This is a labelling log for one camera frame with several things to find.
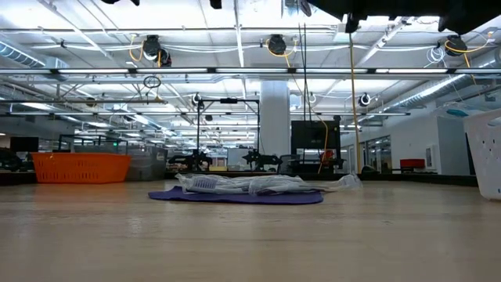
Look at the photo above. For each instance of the blue toothbrush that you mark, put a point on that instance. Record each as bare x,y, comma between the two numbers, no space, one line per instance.
457,113

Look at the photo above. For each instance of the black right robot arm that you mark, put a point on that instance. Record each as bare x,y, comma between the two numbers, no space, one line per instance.
391,8

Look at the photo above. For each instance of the black background robot arm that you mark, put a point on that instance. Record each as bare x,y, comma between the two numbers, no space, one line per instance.
260,160
193,160

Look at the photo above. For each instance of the white building pillar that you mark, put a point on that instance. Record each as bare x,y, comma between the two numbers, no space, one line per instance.
274,117

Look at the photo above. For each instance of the black monitor screen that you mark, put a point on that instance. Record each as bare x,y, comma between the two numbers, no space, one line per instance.
313,135

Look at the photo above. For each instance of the long ceiling light bar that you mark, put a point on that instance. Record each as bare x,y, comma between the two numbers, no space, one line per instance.
98,71

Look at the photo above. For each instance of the orange plastic basket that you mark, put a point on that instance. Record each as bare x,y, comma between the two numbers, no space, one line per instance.
78,168

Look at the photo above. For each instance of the small black monitor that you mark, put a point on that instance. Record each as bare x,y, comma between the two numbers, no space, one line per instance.
24,144

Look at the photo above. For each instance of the white perforated plastic basket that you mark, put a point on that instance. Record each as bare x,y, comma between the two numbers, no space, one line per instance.
487,156

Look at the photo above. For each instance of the black background rig frame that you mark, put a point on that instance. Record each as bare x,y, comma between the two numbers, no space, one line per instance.
229,100

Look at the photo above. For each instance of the black metal table frame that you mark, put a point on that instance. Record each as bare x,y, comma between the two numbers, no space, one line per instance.
391,178

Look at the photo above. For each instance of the black low metal frame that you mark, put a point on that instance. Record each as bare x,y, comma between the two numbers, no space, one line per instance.
94,136

